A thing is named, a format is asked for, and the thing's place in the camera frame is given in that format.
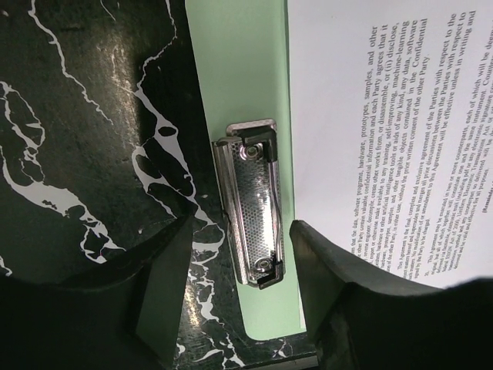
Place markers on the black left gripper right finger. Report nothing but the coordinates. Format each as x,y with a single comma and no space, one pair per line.
361,317

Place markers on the green clipboard folder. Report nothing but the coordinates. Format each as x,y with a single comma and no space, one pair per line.
240,49

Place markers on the printed white paper sheet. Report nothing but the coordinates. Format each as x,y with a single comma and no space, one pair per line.
391,121

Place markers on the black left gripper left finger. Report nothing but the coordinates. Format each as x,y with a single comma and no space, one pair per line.
122,314

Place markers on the black marble pattern mat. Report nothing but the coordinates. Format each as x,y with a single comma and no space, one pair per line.
103,143

